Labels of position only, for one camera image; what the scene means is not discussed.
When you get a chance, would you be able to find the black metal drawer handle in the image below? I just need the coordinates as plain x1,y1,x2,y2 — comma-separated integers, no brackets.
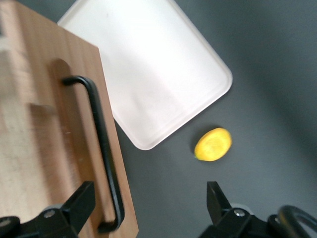
62,76,125,233

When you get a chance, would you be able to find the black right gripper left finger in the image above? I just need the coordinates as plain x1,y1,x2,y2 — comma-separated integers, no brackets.
19,180,96,238

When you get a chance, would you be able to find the cream rectangular plastic tray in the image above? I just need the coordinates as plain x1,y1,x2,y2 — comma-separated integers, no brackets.
57,0,233,151

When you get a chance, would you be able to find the black looped gripper cable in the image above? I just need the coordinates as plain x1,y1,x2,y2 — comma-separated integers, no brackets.
268,204,317,238

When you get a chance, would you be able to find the wooden box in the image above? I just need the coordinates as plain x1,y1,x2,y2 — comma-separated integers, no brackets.
0,0,139,238

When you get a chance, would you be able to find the yellow lemon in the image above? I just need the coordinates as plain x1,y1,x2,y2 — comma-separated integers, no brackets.
194,127,233,163

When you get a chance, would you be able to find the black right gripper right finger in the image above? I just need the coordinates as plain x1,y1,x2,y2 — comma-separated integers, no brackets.
200,180,270,238

